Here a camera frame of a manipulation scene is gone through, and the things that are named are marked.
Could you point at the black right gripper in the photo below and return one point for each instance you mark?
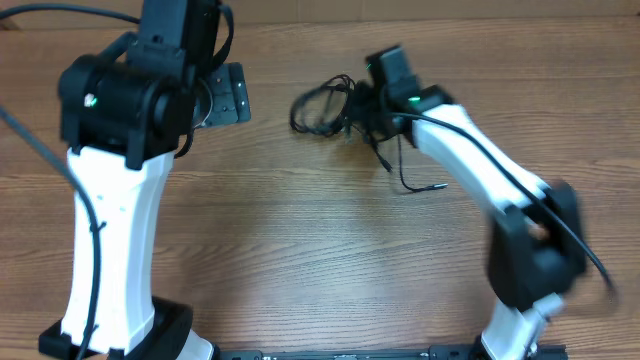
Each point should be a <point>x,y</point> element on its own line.
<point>363,94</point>

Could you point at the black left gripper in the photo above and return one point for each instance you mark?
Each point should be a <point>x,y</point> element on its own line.
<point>229,93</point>

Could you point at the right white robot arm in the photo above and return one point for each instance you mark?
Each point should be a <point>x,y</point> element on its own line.
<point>535,249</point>

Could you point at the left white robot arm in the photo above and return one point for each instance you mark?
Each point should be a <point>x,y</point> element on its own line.
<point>127,113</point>

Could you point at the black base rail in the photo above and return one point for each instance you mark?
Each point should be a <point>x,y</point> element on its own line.
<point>350,354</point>

